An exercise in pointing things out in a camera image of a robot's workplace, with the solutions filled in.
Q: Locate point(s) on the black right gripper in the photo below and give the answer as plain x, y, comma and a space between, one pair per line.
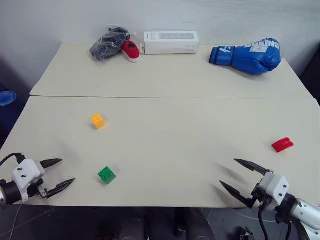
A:
262, 190

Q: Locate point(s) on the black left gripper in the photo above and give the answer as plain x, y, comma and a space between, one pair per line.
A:
35, 188

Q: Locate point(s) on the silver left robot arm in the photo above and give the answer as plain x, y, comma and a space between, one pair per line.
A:
10, 192

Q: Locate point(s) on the red toy brick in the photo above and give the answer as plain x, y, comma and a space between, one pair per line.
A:
282, 145

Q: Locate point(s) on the green toy brick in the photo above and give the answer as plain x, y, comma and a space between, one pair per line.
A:
107, 175

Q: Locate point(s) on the yellow toy brick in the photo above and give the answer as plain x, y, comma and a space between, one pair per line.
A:
98, 122

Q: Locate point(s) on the blue round plastic object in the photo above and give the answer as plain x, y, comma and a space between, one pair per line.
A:
6, 98

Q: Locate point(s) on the blue boxing glove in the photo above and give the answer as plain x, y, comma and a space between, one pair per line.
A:
250, 58

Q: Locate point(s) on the clear bag with black cloth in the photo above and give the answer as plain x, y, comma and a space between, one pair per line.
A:
106, 47

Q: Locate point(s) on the red slip-on shoe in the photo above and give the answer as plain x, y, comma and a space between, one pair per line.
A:
131, 51

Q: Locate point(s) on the white rectangular cardboard box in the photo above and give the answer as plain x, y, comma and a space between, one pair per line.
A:
170, 46

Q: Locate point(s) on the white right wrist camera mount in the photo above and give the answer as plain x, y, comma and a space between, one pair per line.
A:
280, 187

